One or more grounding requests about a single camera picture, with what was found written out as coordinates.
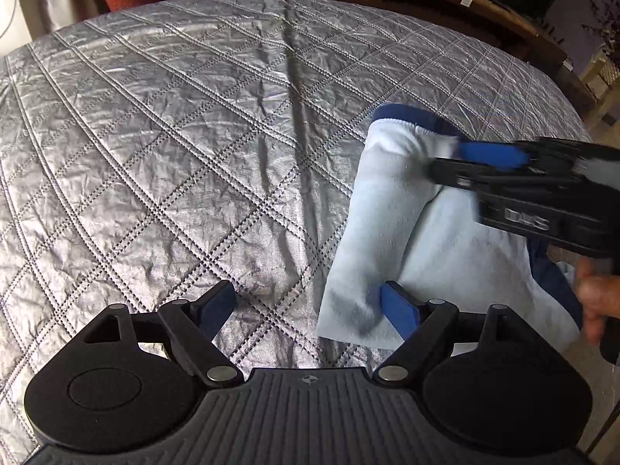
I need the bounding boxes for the blue raglan graphic shirt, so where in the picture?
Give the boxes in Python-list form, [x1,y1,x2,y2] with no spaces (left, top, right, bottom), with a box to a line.
[316,104,582,351]

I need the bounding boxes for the white woven vase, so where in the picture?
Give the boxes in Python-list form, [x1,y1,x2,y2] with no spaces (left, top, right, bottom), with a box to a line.
[580,52,619,123]

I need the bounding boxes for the silver quilted table cover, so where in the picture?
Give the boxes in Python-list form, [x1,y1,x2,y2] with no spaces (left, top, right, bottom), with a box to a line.
[1,0,587,464]

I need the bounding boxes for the dried purple flower plant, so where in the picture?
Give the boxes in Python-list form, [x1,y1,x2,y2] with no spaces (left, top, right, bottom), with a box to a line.
[581,0,620,66]

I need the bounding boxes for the person right hand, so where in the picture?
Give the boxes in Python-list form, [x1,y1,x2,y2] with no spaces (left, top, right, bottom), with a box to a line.
[575,257,620,345]

